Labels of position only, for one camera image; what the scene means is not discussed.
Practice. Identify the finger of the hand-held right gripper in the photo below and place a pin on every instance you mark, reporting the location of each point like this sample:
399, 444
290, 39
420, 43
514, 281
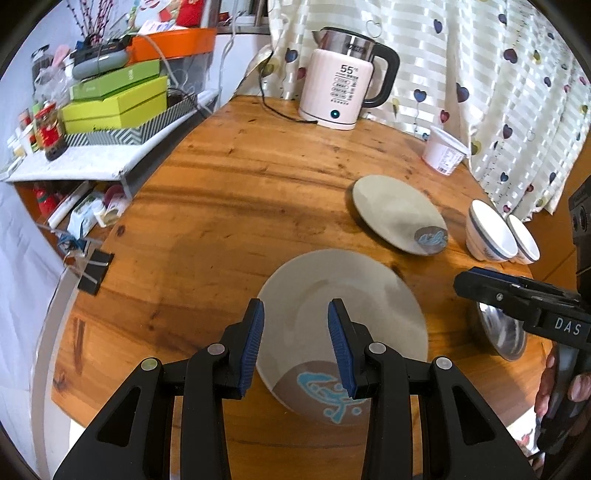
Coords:
485, 288
531, 285

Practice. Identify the black white chevron tray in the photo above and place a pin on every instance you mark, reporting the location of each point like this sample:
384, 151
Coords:
129, 136

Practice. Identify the white plastic tub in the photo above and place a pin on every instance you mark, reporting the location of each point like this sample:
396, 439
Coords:
443, 152

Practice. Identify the white bowl with blue stripe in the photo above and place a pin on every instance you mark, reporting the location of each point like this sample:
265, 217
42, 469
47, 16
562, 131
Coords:
526, 240
489, 226

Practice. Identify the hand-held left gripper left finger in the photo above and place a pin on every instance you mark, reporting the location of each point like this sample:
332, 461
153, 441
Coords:
253, 341

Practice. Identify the grey oval case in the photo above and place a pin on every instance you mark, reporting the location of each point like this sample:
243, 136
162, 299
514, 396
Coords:
99, 64

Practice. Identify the lime green box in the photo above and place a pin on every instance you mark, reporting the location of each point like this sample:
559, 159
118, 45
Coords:
115, 110

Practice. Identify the stainless steel bowl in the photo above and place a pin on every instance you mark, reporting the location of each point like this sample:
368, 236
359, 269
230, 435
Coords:
498, 332

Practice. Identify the dark green flat box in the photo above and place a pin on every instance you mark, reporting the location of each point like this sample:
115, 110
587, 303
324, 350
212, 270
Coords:
141, 73

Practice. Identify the white side shelf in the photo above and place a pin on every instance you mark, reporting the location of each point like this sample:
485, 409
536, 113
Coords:
69, 166

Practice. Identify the white electric kettle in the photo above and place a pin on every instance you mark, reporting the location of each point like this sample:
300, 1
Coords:
332, 87

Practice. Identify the red decorated jar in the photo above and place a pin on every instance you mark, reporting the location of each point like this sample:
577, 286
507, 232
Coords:
48, 131

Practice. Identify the clear bin with orange lid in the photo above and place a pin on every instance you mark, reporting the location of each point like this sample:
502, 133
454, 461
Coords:
184, 41

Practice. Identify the white packet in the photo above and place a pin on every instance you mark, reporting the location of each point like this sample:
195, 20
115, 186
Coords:
87, 210

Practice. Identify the black binder clip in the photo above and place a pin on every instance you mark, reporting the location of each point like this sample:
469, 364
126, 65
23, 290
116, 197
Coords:
94, 277

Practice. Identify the heart print curtain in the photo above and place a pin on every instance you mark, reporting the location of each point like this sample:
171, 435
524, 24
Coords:
461, 55

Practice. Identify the person's right hand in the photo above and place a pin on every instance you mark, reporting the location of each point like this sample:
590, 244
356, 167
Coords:
545, 387

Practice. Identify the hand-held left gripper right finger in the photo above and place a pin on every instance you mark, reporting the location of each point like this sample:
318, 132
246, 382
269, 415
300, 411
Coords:
339, 350

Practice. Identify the white plate with blue print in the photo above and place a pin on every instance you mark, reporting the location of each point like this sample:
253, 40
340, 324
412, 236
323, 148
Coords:
392, 207
323, 286

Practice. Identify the pink blossom branches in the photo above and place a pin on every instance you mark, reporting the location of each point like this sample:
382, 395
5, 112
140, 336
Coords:
92, 18

